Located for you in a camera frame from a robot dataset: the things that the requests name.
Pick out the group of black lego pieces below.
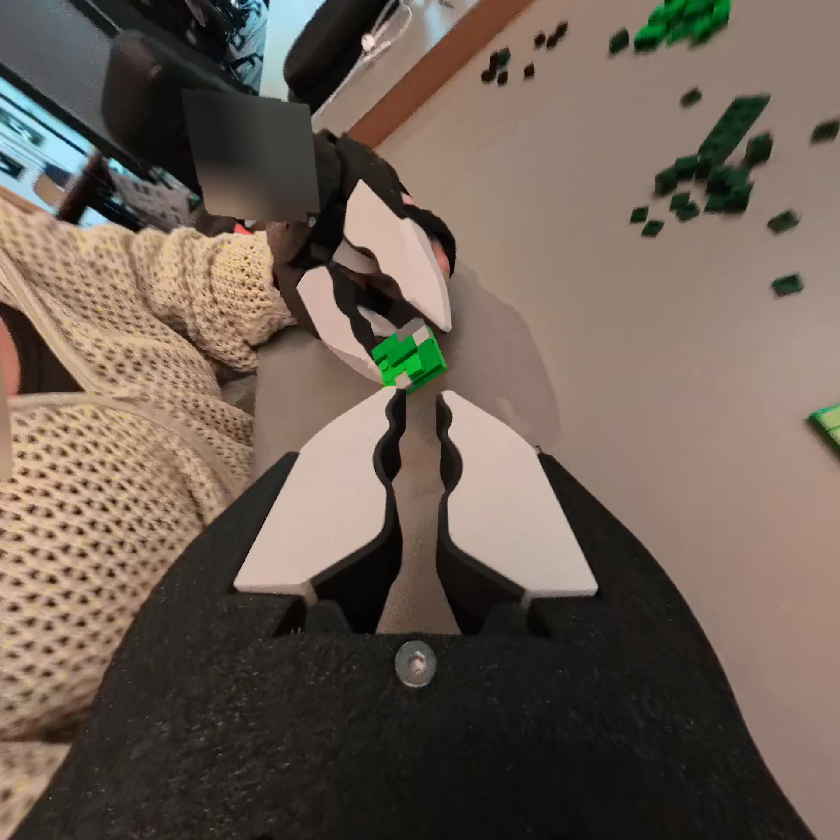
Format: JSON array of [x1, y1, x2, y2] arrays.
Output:
[[480, 21, 569, 87]]

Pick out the person's left arm, knit sleeve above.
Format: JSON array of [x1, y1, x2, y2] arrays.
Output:
[[0, 190, 258, 815]]

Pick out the pile of dark green lego pieces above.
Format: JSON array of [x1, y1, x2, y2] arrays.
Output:
[[629, 91, 840, 298]]

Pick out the pile of bright green lego bricks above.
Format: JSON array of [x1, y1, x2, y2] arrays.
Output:
[[606, 0, 733, 55]]

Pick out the black mesh chair back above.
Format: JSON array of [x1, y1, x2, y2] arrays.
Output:
[[283, 0, 370, 116]]

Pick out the white cable with plug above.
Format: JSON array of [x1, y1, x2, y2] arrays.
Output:
[[359, 0, 415, 64]]

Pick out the person's left forearm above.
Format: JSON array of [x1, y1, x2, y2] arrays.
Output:
[[128, 222, 298, 376]]

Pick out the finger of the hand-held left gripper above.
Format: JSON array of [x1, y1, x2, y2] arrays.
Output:
[[341, 178, 455, 333], [297, 264, 386, 383]]

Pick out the black monitor on stand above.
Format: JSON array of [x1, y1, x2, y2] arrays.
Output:
[[0, 0, 271, 227]]

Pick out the bright green lego base plate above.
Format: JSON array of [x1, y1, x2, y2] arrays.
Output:
[[371, 319, 449, 395]]

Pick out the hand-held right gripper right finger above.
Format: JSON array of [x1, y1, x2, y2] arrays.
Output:
[[434, 390, 599, 636]]

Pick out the tiled green lego panel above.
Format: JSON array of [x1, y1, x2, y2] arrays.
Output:
[[806, 403, 840, 462]]

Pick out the person's left hand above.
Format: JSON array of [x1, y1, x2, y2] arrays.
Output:
[[354, 274, 400, 311]]

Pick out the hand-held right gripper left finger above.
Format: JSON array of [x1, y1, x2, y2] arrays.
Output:
[[233, 388, 403, 634]]

